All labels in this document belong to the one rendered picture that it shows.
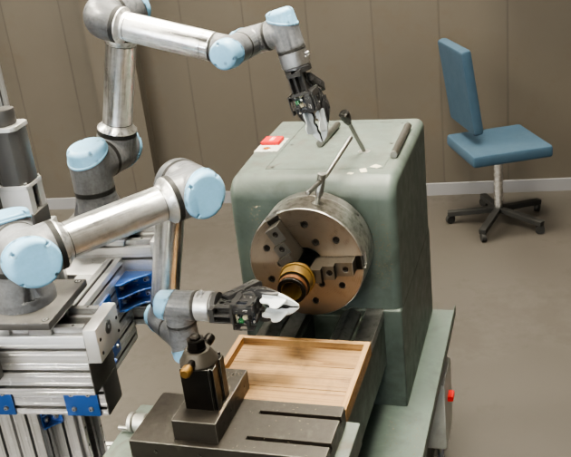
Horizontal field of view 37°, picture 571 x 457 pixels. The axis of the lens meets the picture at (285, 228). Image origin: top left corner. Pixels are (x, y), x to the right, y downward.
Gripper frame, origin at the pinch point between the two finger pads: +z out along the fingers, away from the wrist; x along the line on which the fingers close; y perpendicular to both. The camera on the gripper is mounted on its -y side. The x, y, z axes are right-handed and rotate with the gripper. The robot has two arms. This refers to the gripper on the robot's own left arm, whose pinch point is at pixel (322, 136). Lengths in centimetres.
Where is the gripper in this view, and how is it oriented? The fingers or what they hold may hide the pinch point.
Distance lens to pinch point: 229.7
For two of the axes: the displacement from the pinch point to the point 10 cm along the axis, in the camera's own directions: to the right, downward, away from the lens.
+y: -2.8, 4.0, -8.7
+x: 9.1, -1.9, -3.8
